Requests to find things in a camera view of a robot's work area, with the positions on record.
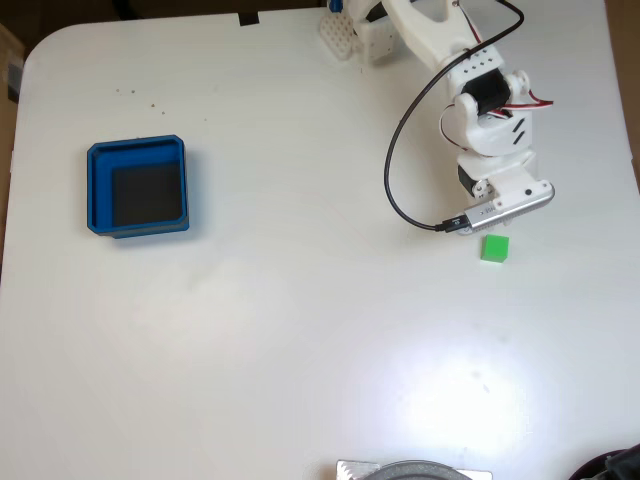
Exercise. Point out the silver camera box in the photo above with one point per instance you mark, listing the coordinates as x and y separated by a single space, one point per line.
515 205

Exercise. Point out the black tape strip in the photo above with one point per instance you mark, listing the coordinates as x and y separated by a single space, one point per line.
248 18

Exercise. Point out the white perforated plate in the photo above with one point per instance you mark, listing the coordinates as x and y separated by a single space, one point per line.
337 35

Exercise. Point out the green cube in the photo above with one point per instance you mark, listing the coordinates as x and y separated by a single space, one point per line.
495 247

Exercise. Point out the cardboard box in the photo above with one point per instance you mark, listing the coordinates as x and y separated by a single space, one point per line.
11 65

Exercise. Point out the silver metal plate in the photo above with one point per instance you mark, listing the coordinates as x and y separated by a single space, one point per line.
350 471

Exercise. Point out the grey round disc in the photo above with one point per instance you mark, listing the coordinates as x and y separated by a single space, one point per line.
415 472

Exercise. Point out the blue box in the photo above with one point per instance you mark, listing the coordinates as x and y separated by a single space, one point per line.
100 190

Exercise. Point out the dark round object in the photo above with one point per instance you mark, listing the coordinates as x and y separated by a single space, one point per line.
605 467

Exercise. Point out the blue clamp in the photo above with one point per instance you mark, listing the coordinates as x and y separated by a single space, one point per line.
335 5

